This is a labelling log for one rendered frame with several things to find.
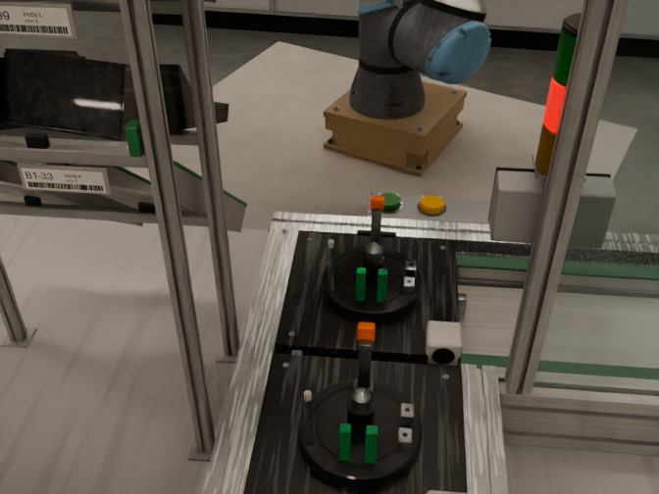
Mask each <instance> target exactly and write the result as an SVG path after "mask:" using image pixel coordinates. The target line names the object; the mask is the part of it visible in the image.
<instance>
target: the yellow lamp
mask: <svg viewBox="0 0 659 494"><path fill-rule="evenodd" d="M555 137H556V133H554V132H552V131H550V130H549V129H548V128H547V127H546V126H545V125H544V123H543V124H542V129H541V134H540V138H539V143H538V148H537V153H536V158H535V167H536V168H537V170H538V171H539V172H540V173H542V174H544V175H545V176H547V175H548V170H549V165H550V160H551V156H552V151H553V146H554V141H555Z"/></svg>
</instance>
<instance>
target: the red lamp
mask: <svg viewBox="0 0 659 494"><path fill-rule="evenodd" d="M565 90H566V87H565V86H563V85H561V84H559V83H558V82H556V81H555V80H554V78H553V77H552V78H551V83H550V88H549V93H548V98H547V103H546V108H545V113H544V119H543V123H544V125H545V126H546V127H547V128H548V129H549V130H550V131H552V132H554V133H556V132H557V127H558V123H559V119H560V114H561V109H562V104H563V100H564V95H565Z"/></svg>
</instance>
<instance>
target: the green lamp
mask: <svg viewBox="0 0 659 494"><path fill-rule="evenodd" d="M576 38H577V37H576V36H574V35H572V34H570V33H569V32H568V31H567V30H565V29H564V28H563V26H562V28H561V33H560V38H559V43H558V48H557V54H556V59H555V64H554V69H553V74H552V76H553V78H554V80H555V81H556V82H558V83H559V84H561V85H563V86H565V87H566V86H567V81H568V76H569V71H570V67H571V63H572V58H573V53H574V49H575V44H576Z"/></svg>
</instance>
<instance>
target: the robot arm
mask: <svg viewBox="0 0 659 494"><path fill-rule="evenodd" d="M486 13H487V10H486V7H485V5H484V3H483V1H482V0H360V4H359V12H358V15H359V63H358V69H357V72H356V74H355V76H354V79H353V82H352V85H351V88H350V92H349V104H350V106H351V108H352V109H353V110H354V111H355V112H357V113H359V114H361V115H363V116H366V117H369V118H374V119H381V120H395V119H402V118H407V117H410V116H413V115H415V114H417V113H419V112H420V111H421V110H422V109H423V108H424V105H425V90H424V88H423V84H422V80H421V76H420V73H421V74H425V75H427V76H428V77H429V78H431V79H433V80H439V81H441V82H444V83H447V84H457V83H461V82H463V81H465V80H467V79H468V78H469V77H470V76H471V75H473V74H475V73H476V72H477V71H478V69H479V68H480V67H481V66H482V64H483V62H484V60H485V59H486V57H487V54H488V52H489V48H490V43H491V38H490V31H489V29H488V28H487V26H486V25H485V24H484V23H483V22H484V19H485V16H486Z"/></svg>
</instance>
